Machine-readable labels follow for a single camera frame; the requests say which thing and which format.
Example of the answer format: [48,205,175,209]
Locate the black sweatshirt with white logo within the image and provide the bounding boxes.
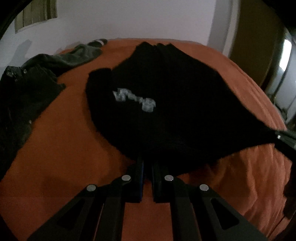
[85,42,275,174]

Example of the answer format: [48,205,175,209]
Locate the orange fleece bed blanket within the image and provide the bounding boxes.
[1,39,292,240]

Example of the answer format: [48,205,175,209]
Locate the brown wooden door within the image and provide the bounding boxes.
[230,0,283,86]

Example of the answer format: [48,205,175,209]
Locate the dark jeans pile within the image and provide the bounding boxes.
[1,54,66,178]

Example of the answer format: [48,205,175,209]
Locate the grey-green fleece garment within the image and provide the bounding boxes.
[53,44,102,67]

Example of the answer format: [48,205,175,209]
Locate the dark striped sock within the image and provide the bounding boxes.
[87,39,108,48]

